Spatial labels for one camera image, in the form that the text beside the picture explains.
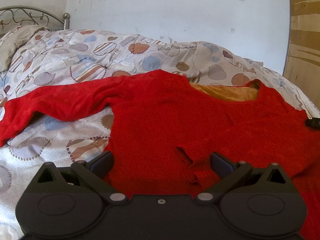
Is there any beige pillow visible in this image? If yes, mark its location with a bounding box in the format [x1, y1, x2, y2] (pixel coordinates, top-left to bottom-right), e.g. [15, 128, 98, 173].
[1, 25, 47, 72]

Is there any red knit sweater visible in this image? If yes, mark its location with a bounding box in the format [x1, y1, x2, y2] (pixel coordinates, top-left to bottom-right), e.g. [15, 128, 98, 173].
[1, 70, 319, 239]

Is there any grey metal headboard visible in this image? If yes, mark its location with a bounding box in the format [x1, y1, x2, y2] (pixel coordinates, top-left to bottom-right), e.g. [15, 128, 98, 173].
[1, 5, 71, 35]

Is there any patterned circle print duvet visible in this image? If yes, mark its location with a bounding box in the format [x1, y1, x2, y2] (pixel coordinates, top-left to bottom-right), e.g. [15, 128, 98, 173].
[1, 30, 319, 239]

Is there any brown wooden wardrobe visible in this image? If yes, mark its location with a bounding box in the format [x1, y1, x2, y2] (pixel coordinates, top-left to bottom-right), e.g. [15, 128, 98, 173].
[284, 0, 320, 105]

